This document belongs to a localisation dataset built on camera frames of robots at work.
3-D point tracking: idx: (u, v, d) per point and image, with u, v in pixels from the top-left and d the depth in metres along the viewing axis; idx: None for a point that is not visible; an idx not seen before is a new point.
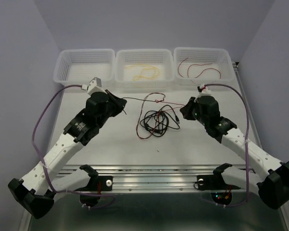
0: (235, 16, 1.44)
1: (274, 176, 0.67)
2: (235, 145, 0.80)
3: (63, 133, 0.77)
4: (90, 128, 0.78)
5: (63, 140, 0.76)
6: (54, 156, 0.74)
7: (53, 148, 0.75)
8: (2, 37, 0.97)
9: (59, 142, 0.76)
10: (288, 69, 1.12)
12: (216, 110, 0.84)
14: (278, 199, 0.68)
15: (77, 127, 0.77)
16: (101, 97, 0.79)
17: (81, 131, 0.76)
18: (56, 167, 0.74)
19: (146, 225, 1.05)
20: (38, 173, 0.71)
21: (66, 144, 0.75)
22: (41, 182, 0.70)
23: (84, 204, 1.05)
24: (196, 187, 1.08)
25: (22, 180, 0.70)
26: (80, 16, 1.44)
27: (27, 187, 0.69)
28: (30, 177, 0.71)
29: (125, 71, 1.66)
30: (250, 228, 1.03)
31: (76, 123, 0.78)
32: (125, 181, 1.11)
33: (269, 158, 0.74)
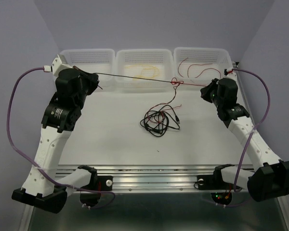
0: (235, 16, 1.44)
1: (267, 169, 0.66)
2: (240, 132, 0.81)
3: (43, 127, 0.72)
4: (70, 111, 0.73)
5: (47, 134, 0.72)
6: (45, 154, 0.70)
7: (40, 147, 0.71)
8: (3, 37, 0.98)
9: (43, 139, 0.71)
10: (288, 69, 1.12)
12: (233, 96, 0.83)
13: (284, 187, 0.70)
14: (263, 194, 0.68)
15: (56, 115, 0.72)
16: (69, 75, 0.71)
17: (60, 118, 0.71)
18: (53, 162, 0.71)
19: (146, 225, 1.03)
20: (36, 177, 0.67)
21: (51, 138, 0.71)
22: (43, 183, 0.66)
23: (85, 204, 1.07)
24: (196, 187, 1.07)
25: (24, 188, 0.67)
26: (80, 16, 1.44)
27: (32, 193, 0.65)
28: (30, 183, 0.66)
29: (125, 71, 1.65)
30: (250, 229, 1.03)
31: (53, 111, 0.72)
32: (124, 181, 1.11)
33: (269, 151, 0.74)
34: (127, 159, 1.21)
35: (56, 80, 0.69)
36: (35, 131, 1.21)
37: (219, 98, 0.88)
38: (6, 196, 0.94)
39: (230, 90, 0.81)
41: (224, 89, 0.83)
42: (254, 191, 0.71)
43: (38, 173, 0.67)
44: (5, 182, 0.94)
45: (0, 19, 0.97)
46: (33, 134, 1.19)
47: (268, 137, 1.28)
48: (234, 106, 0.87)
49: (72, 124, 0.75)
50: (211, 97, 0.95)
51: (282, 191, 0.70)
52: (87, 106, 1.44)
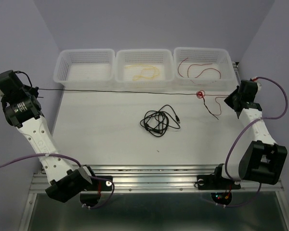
0: (235, 16, 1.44)
1: (259, 144, 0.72)
2: (247, 118, 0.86)
3: (20, 127, 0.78)
4: (29, 100, 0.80)
5: (30, 128, 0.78)
6: (43, 142, 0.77)
7: (34, 141, 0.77)
8: (3, 37, 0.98)
9: (29, 134, 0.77)
10: (288, 69, 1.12)
12: (252, 91, 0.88)
13: (274, 173, 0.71)
14: (250, 169, 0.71)
15: (21, 110, 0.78)
16: (5, 72, 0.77)
17: (28, 108, 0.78)
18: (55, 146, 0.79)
19: (145, 225, 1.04)
20: (54, 164, 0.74)
21: (37, 128, 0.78)
22: (64, 162, 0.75)
23: (84, 204, 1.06)
24: (197, 186, 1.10)
25: (53, 179, 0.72)
26: (80, 16, 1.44)
27: (62, 175, 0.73)
28: (55, 171, 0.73)
29: (125, 71, 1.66)
30: (249, 228, 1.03)
31: (15, 109, 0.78)
32: (125, 181, 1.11)
33: (267, 135, 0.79)
34: (127, 160, 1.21)
35: None
36: None
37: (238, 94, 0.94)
38: (6, 196, 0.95)
39: (249, 85, 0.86)
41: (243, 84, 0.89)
42: (243, 168, 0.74)
43: (53, 160, 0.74)
44: (6, 182, 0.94)
45: (0, 19, 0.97)
46: None
47: None
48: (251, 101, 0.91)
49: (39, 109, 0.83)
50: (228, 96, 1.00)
51: (271, 177, 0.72)
52: (86, 106, 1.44)
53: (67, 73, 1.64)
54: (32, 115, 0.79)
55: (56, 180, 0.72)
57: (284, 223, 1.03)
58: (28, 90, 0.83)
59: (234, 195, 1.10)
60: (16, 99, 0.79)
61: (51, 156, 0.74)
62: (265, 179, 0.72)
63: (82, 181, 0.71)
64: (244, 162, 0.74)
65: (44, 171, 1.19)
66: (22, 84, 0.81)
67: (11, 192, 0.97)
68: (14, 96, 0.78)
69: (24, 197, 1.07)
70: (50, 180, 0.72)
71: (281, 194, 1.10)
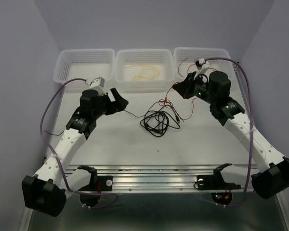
0: (235, 15, 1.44)
1: (274, 169, 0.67)
2: (240, 132, 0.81)
3: (67, 128, 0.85)
4: (88, 122, 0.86)
5: (69, 133, 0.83)
6: (64, 148, 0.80)
7: (60, 142, 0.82)
8: (2, 37, 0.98)
9: (64, 137, 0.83)
10: None
12: (226, 91, 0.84)
13: None
14: (271, 191, 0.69)
15: (78, 123, 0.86)
16: (92, 93, 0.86)
17: (82, 125, 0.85)
18: (66, 159, 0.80)
19: (146, 225, 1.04)
20: (51, 166, 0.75)
21: (72, 136, 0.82)
22: (56, 172, 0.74)
23: (84, 204, 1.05)
24: (196, 187, 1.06)
25: (37, 174, 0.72)
26: (79, 16, 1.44)
27: (44, 179, 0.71)
28: (44, 170, 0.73)
29: (126, 71, 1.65)
30: (250, 229, 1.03)
31: (77, 120, 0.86)
32: (124, 181, 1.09)
33: (272, 150, 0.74)
34: (127, 160, 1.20)
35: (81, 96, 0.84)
36: (35, 131, 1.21)
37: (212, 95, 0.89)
38: (6, 197, 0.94)
39: (223, 86, 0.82)
41: (216, 85, 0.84)
42: (263, 190, 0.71)
43: (53, 163, 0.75)
44: (6, 183, 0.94)
45: (0, 19, 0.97)
46: (33, 134, 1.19)
47: (269, 137, 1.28)
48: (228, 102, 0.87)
49: (89, 132, 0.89)
50: (197, 95, 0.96)
51: (287, 185, 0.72)
52: None
53: (67, 73, 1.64)
54: (79, 130, 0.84)
55: (38, 176, 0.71)
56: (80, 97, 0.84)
57: (284, 223, 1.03)
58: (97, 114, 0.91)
59: (234, 195, 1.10)
60: (83, 114, 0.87)
61: (55, 158, 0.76)
62: (282, 188, 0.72)
63: (51, 200, 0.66)
64: (263, 186, 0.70)
65: None
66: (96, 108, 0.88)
67: (11, 192, 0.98)
68: (84, 111, 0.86)
69: (24, 197, 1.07)
70: (35, 173, 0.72)
71: (280, 195, 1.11)
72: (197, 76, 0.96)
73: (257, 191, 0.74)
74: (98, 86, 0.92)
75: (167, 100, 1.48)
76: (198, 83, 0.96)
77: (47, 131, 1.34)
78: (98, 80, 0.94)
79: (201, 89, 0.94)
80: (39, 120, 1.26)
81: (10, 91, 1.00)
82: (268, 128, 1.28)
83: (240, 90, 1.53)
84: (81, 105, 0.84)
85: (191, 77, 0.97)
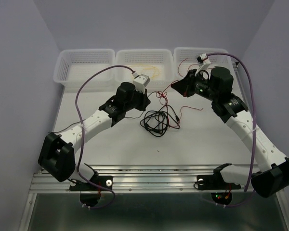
0: (235, 15, 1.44)
1: (275, 170, 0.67)
2: (243, 131, 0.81)
3: (99, 109, 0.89)
4: (118, 112, 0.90)
5: (99, 114, 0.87)
6: (91, 123, 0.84)
7: (89, 118, 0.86)
8: (2, 36, 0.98)
9: (94, 115, 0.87)
10: None
12: (228, 87, 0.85)
13: None
14: (271, 191, 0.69)
15: (110, 109, 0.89)
16: (131, 87, 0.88)
17: (112, 113, 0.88)
18: (89, 133, 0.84)
19: (145, 225, 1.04)
20: (75, 132, 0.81)
21: (101, 117, 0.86)
22: (78, 139, 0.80)
23: (84, 204, 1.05)
24: (196, 187, 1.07)
25: (61, 134, 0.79)
26: (79, 16, 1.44)
27: (66, 141, 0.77)
28: (69, 134, 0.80)
29: (125, 71, 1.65)
30: (250, 229, 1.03)
31: (109, 107, 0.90)
32: (124, 181, 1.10)
33: (274, 150, 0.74)
34: (127, 160, 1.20)
35: (119, 87, 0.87)
36: (36, 131, 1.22)
37: (214, 92, 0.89)
38: (6, 197, 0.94)
39: (226, 82, 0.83)
41: (219, 81, 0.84)
42: (262, 189, 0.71)
43: (78, 131, 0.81)
44: (6, 183, 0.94)
45: (0, 20, 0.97)
46: (33, 134, 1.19)
47: (269, 137, 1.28)
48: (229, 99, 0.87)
49: (115, 121, 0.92)
50: (198, 92, 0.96)
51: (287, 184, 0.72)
52: (86, 106, 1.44)
53: (67, 73, 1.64)
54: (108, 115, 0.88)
55: (61, 136, 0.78)
56: (119, 88, 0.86)
57: (285, 224, 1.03)
58: (128, 108, 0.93)
59: (234, 195, 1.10)
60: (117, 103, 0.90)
61: (81, 127, 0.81)
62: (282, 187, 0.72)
63: (64, 160, 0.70)
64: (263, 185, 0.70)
65: (44, 171, 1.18)
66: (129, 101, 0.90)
67: (11, 192, 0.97)
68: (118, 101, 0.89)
69: (24, 197, 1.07)
70: (60, 133, 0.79)
71: (280, 195, 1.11)
72: (198, 73, 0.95)
73: (256, 189, 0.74)
74: (141, 84, 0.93)
75: (168, 101, 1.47)
76: (199, 80, 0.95)
77: (47, 131, 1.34)
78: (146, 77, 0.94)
79: (202, 86, 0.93)
80: (40, 120, 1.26)
81: (10, 91, 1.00)
82: (268, 129, 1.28)
83: (240, 89, 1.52)
84: (117, 94, 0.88)
85: (192, 73, 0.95)
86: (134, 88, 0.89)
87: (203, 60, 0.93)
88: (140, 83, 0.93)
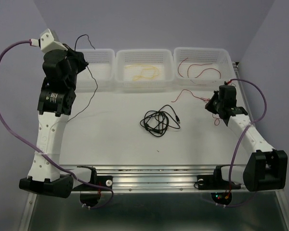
0: (235, 15, 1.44)
1: (260, 156, 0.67)
2: (238, 127, 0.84)
3: (41, 113, 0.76)
4: (65, 95, 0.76)
5: (45, 120, 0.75)
6: (47, 140, 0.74)
7: (40, 134, 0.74)
8: (2, 36, 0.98)
9: (42, 125, 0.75)
10: None
12: (232, 96, 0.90)
13: (279, 177, 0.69)
14: (257, 180, 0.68)
15: (51, 100, 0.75)
16: (53, 58, 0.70)
17: (57, 103, 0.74)
18: (53, 149, 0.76)
19: (145, 225, 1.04)
20: (41, 164, 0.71)
21: (50, 123, 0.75)
22: (49, 169, 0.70)
23: (84, 204, 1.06)
24: (196, 187, 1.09)
25: (31, 176, 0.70)
26: (79, 16, 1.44)
27: (40, 180, 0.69)
28: (36, 170, 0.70)
29: (125, 71, 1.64)
30: (250, 229, 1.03)
31: (47, 96, 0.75)
32: (125, 181, 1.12)
33: (263, 142, 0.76)
34: (127, 160, 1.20)
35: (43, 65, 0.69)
36: (36, 131, 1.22)
37: (220, 101, 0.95)
38: (6, 197, 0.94)
39: (229, 91, 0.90)
41: (223, 91, 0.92)
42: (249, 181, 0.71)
43: (42, 160, 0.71)
44: (6, 183, 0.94)
45: None
46: (33, 134, 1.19)
47: (268, 137, 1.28)
48: (235, 107, 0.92)
49: (69, 107, 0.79)
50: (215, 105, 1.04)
51: (278, 181, 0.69)
52: (87, 106, 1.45)
53: None
54: (56, 112, 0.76)
55: (33, 178, 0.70)
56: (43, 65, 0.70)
57: (285, 223, 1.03)
58: (69, 79, 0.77)
59: (234, 195, 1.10)
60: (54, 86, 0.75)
61: (42, 155, 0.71)
62: (272, 186, 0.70)
63: (56, 193, 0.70)
64: (249, 175, 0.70)
65: None
66: (66, 73, 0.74)
67: (11, 192, 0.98)
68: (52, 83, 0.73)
69: (24, 197, 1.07)
70: (28, 175, 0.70)
71: (280, 195, 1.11)
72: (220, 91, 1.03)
73: (246, 186, 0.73)
74: (52, 43, 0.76)
75: (167, 101, 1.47)
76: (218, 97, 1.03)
77: None
78: (48, 34, 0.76)
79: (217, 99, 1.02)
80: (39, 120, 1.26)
81: (9, 91, 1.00)
82: (268, 129, 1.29)
83: (240, 89, 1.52)
84: (46, 74, 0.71)
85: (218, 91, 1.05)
86: (63, 53, 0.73)
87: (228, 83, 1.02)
88: (51, 43, 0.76)
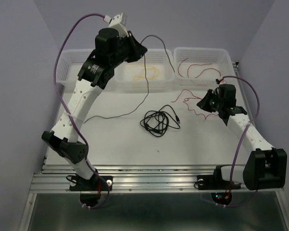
0: (235, 15, 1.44)
1: (259, 154, 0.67)
2: (237, 126, 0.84)
3: (79, 79, 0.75)
4: (105, 70, 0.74)
5: (81, 86, 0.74)
6: (76, 104, 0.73)
7: (73, 96, 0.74)
8: (2, 37, 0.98)
9: (76, 90, 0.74)
10: (288, 68, 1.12)
12: (231, 96, 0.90)
13: (279, 176, 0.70)
14: (257, 179, 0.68)
15: (91, 70, 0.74)
16: (108, 32, 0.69)
17: (96, 74, 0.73)
18: (81, 114, 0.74)
19: (146, 225, 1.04)
20: (65, 123, 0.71)
21: (84, 90, 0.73)
22: (70, 130, 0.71)
23: (84, 203, 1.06)
24: (196, 187, 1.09)
25: (53, 131, 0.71)
26: (79, 16, 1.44)
27: (59, 136, 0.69)
28: (59, 127, 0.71)
29: (125, 71, 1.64)
30: (250, 229, 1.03)
31: (90, 67, 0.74)
32: (125, 181, 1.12)
33: (262, 140, 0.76)
34: (127, 160, 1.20)
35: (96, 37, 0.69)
36: (36, 131, 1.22)
37: (220, 101, 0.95)
38: (6, 197, 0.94)
39: (228, 91, 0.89)
41: (222, 90, 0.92)
42: (249, 179, 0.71)
43: (67, 120, 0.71)
44: (6, 182, 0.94)
45: None
46: (34, 134, 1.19)
47: (268, 137, 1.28)
48: (234, 106, 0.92)
49: (105, 82, 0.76)
50: (211, 105, 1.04)
51: (278, 180, 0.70)
52: None
53: (67, 73, 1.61)
54: (92, 83, 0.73)
55: (54, 134, 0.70)
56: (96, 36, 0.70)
57: (285, 223, 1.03)
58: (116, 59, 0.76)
59: (234, 195, 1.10)
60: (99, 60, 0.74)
61: (68, 116, 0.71)
62: (272, 184, 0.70)
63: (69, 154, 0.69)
64: (249, 174, 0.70)
65: (44, 171, 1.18)
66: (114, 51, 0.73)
67: (12, 192, 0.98)
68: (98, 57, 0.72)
69: (24, 197, 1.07)
70: (52, 129, 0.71)
71: (280, 195, 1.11)
72: (215, 90, 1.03)
73: (246, 184, 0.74)
74: (116, 23, 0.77)
75: (168, 101, 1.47)
76: (214, 96, 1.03)
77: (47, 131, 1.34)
78: (119, 15, 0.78)
79: (215, 99, 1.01)
80: (39, 119, 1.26)
81: (10, 91, 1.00)
82: (267, 129, 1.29)
83: (240, 89, 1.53)
84: (96, 46, 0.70)
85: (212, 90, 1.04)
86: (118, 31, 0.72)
87: (219, 81, 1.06)
88: (117, 24, 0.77)
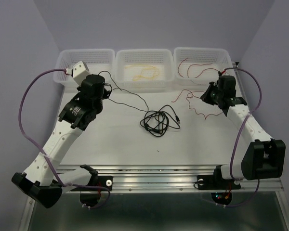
0: (235, 15, 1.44)
1: (258, 144, 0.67)
2: (237, 117, 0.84)
3: (59, 120, 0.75)
4: (86, 112, 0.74)
5: (61, 127, 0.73)
6: (54, 146, 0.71)
7: (51, 137, 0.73)
8: (2, 36, 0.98)
9: (56, 131, 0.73)
10: None
12: (231, 86, 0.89)
13: (277, 167, 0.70)
14: (254, 169, 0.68)
15: (73, 112, 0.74)
16: (94, 78, 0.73)
17: (77, 116, 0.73)
18: (58, 155, 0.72)
19: (146, 225, 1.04)
20: (39, 165, 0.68)
21: (63, 131, 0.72)
22: (44, 173, 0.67)
23: (84, 204, 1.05)
24: (196, 187, 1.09)
25: (25, 173, 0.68)
26: (79, 16, 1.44)
27: (32, 180, 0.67)
28: (32, 169, 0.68)
29: (125, 71, 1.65)
30: (250, 229, 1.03)
31: (72, 108, 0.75)
32: (125, 180, 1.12)
33: (262, 131, 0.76)
34: (126, 160, 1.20)
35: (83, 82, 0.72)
36: (36, 131, 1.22)
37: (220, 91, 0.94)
38: (6, 197, 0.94)
39: (228, 81, 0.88)
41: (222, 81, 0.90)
42: (247, 169, 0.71)
43: (42, 162, 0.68)
44: (6, 182, 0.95)
45: None
46: (33, 134, 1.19)
47: None
48: (234, 97, 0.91)
49: (86, 123, 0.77)
50: (212, 96, 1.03)
51: (275, 171, 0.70)
52: None
53: None
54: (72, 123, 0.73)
55: (26, 176, 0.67)
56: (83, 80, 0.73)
57: (285, 223, 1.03)
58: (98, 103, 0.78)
59: (234, 195, 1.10)
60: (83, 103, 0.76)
61: (44, 157, 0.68)
62: (269, 175, 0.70)
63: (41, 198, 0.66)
64: (247, 164, 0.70)
65: None
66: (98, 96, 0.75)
67: (12, 191, 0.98)
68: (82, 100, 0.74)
69: (24, 197, 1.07)
70: (24, 171, 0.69)
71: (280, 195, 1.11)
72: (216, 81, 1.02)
73: (244, 174, 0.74)
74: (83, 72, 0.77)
75: (168, 101, 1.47)
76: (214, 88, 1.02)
77: (47, 131, 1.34)
78: (81, 63, 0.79)
79: (216, 90, 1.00)
80: (39, 119, 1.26)
81: (9, 91, 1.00)
82: (267, 129, 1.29)
83: (239, 89, 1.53)
84: (82, 90, 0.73)
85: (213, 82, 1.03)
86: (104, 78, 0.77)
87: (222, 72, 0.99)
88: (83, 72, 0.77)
